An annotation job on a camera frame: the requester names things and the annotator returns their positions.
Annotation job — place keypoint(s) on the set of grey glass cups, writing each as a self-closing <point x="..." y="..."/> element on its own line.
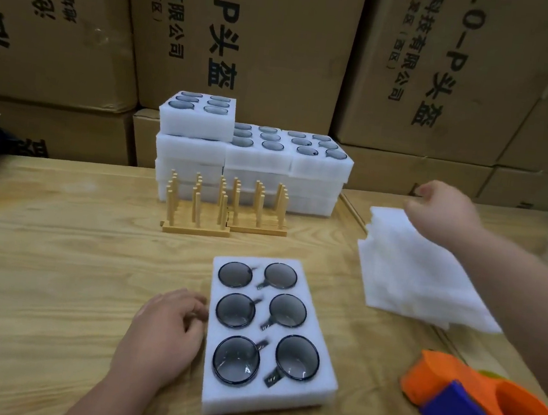
<point x="233" y="359"/>

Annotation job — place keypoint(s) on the row of wooden peg racks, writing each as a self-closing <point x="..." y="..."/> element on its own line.
<point x="192" y="228"/>

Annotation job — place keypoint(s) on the stack of brown cardboard boxes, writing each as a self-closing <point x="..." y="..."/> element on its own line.
<point x="255" y="33"/>

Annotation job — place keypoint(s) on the pile of white foam sheets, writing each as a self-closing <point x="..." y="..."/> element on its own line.
<point x="415" y="277"/>

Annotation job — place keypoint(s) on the stack of white foam trays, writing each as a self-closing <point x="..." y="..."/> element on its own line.
<point x="196" y="151"/>

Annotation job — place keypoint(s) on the person's left hand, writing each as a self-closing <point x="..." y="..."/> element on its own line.
<point x="158" y="340"/>

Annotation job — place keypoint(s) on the person's right hand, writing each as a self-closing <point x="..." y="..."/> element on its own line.
<point x="444" y="216"/>

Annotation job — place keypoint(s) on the person's right forearm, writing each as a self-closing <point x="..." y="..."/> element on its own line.
<point x="531" y="306"/>

